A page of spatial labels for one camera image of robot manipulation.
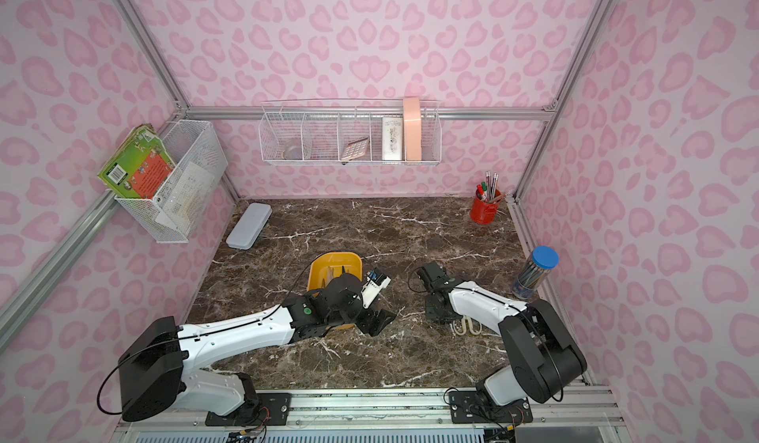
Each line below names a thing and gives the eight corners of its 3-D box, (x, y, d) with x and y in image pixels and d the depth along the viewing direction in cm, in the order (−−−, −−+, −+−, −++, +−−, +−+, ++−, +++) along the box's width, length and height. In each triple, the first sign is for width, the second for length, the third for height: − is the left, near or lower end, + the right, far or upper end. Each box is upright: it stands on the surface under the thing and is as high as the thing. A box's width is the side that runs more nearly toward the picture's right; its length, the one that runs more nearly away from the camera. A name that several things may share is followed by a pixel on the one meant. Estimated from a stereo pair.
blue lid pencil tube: (513, 299, 94) (537, 265, 78) (508, 281, 98) (529, 245, 82) (535, 299, 94) (563, 265, 78) (529, 281, 98) (554, 245, 82)
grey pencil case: (226, 247, 108) (223, 243, 106) (252, 206, 121) (250, 202, 119) (251, 251, 107) (248, 246, 105) (274, 209, 120) (272, 204, 118)
